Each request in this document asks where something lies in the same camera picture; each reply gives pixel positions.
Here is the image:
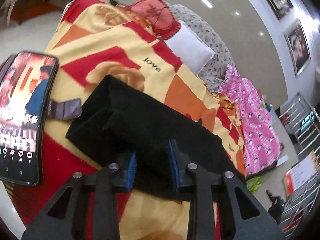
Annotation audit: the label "white pillow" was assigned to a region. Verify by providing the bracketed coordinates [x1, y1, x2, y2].
[164, 20, 215, 75]

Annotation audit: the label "red floor mat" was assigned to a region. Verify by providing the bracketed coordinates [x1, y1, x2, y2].
[10, 2, 61, 24]

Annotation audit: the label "pink penguin quilt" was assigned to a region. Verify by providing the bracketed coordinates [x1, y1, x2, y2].
[218, 64, 280, 176]

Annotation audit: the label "black charger with cable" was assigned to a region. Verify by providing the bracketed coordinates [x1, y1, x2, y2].
[109, 0, 119, 6]

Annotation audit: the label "metal stair railing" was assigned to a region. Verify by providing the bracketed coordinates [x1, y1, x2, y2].
[279, 92, 319, 239]

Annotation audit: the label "framed portrait photo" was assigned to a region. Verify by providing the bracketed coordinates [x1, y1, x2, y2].
[284, 19, 311, 77]

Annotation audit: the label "smartphone with lit screen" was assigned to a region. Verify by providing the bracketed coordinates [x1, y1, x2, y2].
[1, 51, 59, 186]

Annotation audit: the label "grey floral pillow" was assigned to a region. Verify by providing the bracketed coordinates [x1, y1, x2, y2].
[169, 3, 236, 94]

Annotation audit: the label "red frilled pillow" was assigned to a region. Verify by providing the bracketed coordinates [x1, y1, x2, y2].
[129, 0, 181, 40]

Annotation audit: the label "black knit pants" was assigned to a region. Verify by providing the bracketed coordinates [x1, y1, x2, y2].
[66, 75, 245, 201]

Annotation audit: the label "red orange yellow blanket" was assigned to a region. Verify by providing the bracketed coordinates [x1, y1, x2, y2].
[8, 0, 246, 226]

